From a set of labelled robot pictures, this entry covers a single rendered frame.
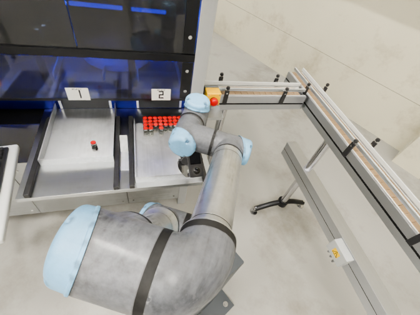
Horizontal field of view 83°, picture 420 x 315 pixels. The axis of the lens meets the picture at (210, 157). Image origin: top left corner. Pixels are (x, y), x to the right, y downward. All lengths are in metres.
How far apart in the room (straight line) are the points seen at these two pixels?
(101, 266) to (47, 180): 0.75
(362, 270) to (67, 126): 1.56
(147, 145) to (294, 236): 1.40
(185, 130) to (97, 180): 0.49
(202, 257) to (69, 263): 0.16
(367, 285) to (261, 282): 0.65
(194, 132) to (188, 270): 0.39
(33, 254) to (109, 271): 1.63
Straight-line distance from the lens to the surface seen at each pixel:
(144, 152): 1.06
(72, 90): 1.16
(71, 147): 1.13
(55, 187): 1.02
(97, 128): 1.19
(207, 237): 0.36
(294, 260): 1.98
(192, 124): 0.65
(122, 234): 0.34
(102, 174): 1.02
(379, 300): 1.51
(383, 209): 1.30
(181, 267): 0.32
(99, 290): 0.35
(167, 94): 1.14
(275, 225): 2.04
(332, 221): 1.56
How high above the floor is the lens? 1.68
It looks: 48 degrees down
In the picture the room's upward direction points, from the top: 14 degrees clockwise
